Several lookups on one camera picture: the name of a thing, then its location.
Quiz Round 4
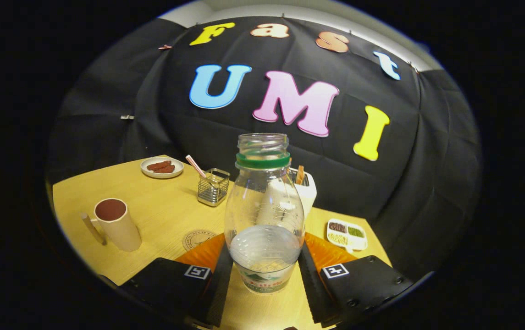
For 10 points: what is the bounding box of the cream cup with brown inside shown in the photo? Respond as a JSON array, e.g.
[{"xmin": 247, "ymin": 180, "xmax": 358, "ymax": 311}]
[{"xmin": 81, "ymin": 198, "xmax": 143, "ymax": 253}]

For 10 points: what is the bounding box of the clear plastic juice bottle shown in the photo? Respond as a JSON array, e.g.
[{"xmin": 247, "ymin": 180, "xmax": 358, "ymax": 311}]
[{"xmin": 224, "ymin": 133, "xmax": 306, "ymax": 294}]

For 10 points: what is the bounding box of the red striped straw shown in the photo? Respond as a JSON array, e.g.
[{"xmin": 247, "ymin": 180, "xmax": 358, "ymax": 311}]
[{"xmin": 185, "ymin": 154, "xmax": 207, "ymax": 179}]

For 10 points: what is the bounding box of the white round plate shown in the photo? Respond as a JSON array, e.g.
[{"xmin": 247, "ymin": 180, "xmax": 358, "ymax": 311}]
[{"xmin": 140, "ymin": 157, "xmax": 184, "ymax": 179}]

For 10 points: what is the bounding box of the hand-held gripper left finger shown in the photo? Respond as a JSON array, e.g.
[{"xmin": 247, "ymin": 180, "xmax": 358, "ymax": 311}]
[{"xmin": 120, "ymin": 232, "xmax": 234, "ymax": 328}]

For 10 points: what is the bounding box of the black backdrop cloth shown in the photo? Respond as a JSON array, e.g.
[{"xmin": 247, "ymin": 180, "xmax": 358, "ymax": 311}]
[{"xmin": 47, "ymin": 16, "xmax": 483, "ymax": 280}]

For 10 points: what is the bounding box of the wire mesh holder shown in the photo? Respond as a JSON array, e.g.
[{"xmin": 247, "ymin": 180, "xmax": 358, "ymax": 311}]
[{"xmin": 197, "ymin": 168, "xmax": 231, "ymax": 207}]

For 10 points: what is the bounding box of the white toaster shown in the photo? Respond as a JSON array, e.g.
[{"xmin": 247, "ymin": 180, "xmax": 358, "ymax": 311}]
[{"xmin": 285, "ymin": 167, "xmax": 317, "ymax": 220}]

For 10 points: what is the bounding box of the white divided bean tray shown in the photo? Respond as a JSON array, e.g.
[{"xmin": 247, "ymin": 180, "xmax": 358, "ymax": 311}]
[{"xmin": 326, "ymin": 219, "xmax": 368, "ymax": 252}]

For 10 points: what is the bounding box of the round cork coaster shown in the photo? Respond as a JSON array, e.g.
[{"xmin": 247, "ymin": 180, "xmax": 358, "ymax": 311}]
[{"xmin": 182, "ymin": 229, "xmax": 217, "ymax": 251}]

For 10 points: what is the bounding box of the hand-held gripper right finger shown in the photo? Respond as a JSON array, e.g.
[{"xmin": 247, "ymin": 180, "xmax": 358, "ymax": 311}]
[{"xmin": 298, "ymin": 231, "xmax": 414, "ymax": 328}]

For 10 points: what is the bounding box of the wooden table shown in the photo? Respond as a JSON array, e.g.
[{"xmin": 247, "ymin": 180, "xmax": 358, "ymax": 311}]
[{"xmin": 51, "ymin": 155, "xmax": 392, "ymax": 330}]

